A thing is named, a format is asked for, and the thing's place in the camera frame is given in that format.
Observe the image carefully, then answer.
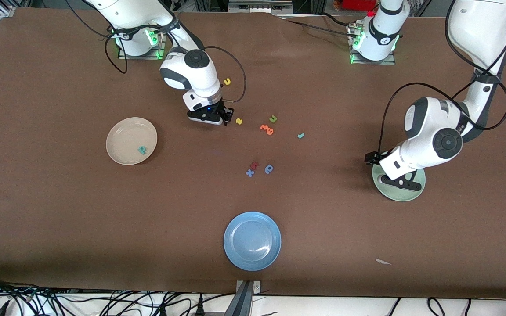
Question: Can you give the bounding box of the light green round plate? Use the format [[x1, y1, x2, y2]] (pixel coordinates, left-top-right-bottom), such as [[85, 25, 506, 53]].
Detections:
[[372, 160, 426, 202]]

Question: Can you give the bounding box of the beige round plate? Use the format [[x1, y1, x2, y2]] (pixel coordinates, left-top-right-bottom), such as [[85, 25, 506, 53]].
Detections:
[[106, 117, 158, 166]]

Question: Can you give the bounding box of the grey metal box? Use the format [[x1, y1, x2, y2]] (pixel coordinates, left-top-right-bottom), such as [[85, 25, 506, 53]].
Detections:
[[228, 0, 294, 14]]

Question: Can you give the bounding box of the blue round plate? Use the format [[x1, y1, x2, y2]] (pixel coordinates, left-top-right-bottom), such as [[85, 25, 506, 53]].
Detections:
[[223, 211, 282, 271]]

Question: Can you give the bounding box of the red box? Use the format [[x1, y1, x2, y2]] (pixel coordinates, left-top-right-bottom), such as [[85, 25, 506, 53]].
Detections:
[[342, 0, 379, 11]]

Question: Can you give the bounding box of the aluminium table edge profile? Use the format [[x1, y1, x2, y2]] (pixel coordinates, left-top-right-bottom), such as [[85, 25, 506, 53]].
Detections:
[[224, 280, 262, 316]]

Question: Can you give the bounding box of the brown table cover sheet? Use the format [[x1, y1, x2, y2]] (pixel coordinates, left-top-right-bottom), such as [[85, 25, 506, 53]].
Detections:
[[0, 7, 506, 300]]

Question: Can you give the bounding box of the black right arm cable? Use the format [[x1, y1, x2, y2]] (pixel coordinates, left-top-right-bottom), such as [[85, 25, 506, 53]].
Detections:
[[64, 0, 246, 104]]

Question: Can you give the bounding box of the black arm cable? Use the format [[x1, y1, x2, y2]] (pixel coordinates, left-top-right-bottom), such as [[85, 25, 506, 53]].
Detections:
[[64, 0, 246, 104], [365, 0, 506, 158]]

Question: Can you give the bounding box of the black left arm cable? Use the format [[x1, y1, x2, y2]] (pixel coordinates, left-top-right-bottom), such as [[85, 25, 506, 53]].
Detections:
[[365, 0, 506, 158]]

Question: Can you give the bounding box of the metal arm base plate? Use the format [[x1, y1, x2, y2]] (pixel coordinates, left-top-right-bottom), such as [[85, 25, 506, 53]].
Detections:
[[118, 26, 168, 60], [348, 24, 397, 66]]

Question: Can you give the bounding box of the black base supply cable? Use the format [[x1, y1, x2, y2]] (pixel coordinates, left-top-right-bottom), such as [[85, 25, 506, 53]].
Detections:
[[277, 12, 354, 38]]

